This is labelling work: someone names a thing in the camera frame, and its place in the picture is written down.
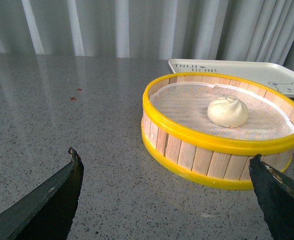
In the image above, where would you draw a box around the yellow rimmed wooden steamer basket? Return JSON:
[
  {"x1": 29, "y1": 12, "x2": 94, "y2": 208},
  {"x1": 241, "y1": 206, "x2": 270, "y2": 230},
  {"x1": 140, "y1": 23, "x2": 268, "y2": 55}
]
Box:
[{"x1": 141, "y1": 72, "x2": 294, "y2": 190}]

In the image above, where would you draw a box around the white bear print tray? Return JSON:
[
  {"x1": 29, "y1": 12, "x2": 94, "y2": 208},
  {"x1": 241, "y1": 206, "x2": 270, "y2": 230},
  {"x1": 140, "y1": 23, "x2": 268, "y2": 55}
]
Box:
[{"x1": 168, "y1": 59, "x2": 294, "y2": 99}]

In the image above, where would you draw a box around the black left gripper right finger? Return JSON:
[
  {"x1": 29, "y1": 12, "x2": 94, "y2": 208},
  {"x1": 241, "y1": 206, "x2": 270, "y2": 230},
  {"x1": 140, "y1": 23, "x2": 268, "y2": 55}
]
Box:
[{"x1": 249, "y1": 154, "x2": 294, "y2": 240}]

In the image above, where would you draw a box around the white steamer cloth liner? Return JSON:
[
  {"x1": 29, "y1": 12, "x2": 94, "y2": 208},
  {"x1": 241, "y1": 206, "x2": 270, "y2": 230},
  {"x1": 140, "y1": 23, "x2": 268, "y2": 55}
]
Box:
[{"x1": 149, "y1": 82, "x2": 294, "y2": 141}]

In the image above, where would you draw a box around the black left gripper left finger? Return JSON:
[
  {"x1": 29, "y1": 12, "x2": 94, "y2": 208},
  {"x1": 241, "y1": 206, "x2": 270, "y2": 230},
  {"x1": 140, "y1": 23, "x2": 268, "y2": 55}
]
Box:
[{"x1": 0, "y1": 147, "x2": 84, "y2": 240}]

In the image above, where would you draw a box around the white steamed bun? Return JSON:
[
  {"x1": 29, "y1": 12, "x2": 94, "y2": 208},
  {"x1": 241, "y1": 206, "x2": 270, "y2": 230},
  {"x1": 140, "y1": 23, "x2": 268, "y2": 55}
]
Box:
[{"x1": 207, "y1": 95, "x2": 249, "y2": 128}]

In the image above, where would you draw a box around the grey pleated curtain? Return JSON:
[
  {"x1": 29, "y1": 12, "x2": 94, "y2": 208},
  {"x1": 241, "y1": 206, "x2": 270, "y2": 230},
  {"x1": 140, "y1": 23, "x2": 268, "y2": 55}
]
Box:
[{"x1": 0, "y1": 0, "x2": 294, "y2": 66}]

